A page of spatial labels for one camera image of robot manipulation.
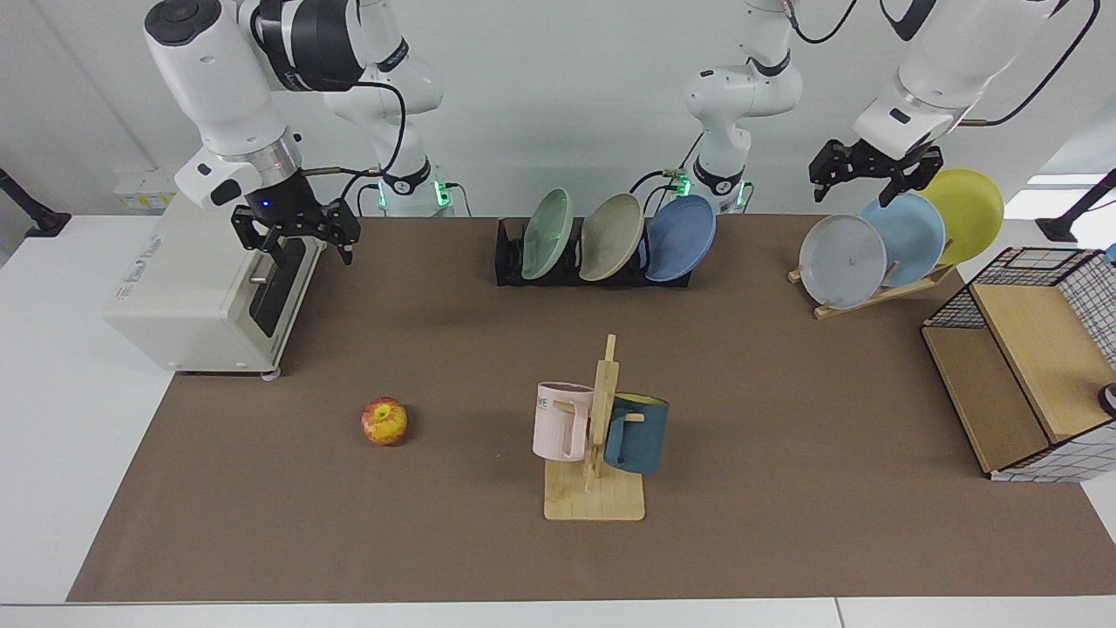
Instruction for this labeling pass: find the red yellow apple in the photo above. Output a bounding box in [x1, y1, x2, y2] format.
[362, 397, 409, 447]

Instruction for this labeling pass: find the light blue plate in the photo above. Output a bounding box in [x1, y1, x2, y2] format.
[859, 192, 947, 289]

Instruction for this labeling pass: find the yellow plate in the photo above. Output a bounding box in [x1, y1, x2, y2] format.
[920, 168, 1005, 266]

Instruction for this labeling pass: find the grey plate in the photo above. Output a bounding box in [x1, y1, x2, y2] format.
[799, 215, 888, 311]

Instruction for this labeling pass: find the wooden plate rack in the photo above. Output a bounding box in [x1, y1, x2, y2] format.
[787, 262, 958, 320]

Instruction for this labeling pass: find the black dish rack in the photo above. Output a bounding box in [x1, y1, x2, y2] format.
[494, 216, 696, 289]

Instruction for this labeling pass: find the pale green plate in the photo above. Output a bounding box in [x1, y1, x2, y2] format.
[521, 188, 575, 281]

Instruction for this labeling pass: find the beige plate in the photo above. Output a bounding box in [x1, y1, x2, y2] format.
[579, 193, 647, 283]

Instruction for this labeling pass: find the pale toaster oven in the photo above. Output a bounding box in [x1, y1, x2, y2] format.
[103, 194, 329, 380]

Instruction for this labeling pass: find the black clamp stand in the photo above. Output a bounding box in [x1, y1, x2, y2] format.
[1036, 168, 1116, 243]
[0, 167, 72, 238]

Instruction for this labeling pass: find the pink cup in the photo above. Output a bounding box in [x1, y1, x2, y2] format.
[533, 381, 595, 462]

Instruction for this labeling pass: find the brown table cloth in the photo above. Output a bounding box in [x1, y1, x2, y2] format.
[66, 215, 1116, 603]

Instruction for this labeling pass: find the dark blue cup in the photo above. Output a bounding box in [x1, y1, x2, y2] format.
[602, 393, 670, 475]

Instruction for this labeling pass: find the wooden cup stand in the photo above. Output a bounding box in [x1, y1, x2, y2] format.
[544, 334, 646, 522]

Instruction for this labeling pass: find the white wall socket box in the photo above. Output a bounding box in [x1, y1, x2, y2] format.
[113, 170, 182, 213]

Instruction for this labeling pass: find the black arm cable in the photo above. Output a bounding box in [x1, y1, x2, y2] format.
[302, 77, 409, 206]
[957, 0, 1101, 128]

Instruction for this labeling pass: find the wire basket with wooden floor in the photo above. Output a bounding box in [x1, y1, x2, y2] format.
[922, 247, 1116, 483]

